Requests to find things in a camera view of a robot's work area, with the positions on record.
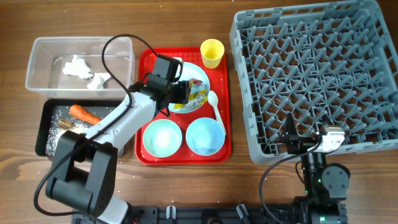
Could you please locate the green bowl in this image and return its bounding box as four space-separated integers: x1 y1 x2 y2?
142 119 182 158

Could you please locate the grey dishwasher rack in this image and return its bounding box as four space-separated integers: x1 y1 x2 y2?
229 1 397 164

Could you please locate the white plastic spoon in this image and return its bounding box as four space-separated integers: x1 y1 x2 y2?
207 90 226 135

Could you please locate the right black cable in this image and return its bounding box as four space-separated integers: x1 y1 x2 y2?
259 141 323 224

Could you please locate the yellow silver foil wrapper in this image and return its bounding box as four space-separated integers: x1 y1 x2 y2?
174 89 208 110

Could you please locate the white rice pile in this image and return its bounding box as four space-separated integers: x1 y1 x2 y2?
45 106 92 156

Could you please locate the orange carrot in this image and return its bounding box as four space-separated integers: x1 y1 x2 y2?
70 105 101 125

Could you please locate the clear plastic bin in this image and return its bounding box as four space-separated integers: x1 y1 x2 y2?
25 37 125 100

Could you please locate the light blue plate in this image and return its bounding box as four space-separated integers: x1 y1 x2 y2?
169 62 210 113

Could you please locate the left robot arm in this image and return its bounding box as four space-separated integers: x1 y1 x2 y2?
39 74 190 223

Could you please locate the left black cable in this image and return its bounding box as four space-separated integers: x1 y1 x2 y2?
33 33 159 217

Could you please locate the red plastic tray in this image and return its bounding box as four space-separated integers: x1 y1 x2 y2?
135 47 232 166

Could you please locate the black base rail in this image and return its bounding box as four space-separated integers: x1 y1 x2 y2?
70 204 348 224

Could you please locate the yellow plastic cup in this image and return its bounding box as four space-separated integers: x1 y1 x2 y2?
200 39 224 69

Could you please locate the red snack wrapper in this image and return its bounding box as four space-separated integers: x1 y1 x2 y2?
188 78 205 91

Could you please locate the black cable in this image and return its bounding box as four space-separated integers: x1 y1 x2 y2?
259 141 323 224
33 33 159 217

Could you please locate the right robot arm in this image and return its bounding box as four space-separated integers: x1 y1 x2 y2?
280 113 351 224

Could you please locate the brown food lump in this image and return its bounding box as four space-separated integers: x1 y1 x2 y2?
58 119 74 130

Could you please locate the black plastic tray bin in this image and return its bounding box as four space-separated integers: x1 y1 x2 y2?
35 99 121 156

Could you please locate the white tissue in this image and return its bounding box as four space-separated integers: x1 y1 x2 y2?
62 55 93 80
87 73 111 90

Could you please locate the blue bowl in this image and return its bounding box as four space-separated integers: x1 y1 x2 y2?
185 117 226 156

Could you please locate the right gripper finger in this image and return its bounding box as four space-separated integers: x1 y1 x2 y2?
281 113 299 144
321 114 333 126

